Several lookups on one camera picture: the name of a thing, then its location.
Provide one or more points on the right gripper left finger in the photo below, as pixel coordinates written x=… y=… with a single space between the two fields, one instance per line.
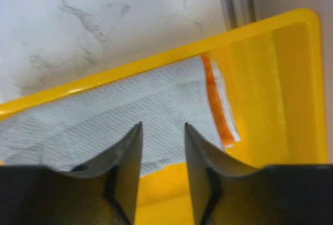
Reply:
x=103 y=190

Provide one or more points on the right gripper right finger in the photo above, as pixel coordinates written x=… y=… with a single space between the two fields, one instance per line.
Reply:
x=207 y=166

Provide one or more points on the cream orange-dotted towel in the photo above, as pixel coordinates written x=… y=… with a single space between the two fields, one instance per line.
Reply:
x=219 y=103

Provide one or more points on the grey towel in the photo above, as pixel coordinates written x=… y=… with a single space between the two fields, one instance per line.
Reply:
x=69 y=131

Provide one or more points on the yellow plastic bin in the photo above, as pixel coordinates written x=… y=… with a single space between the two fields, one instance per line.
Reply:
x=274 y=81

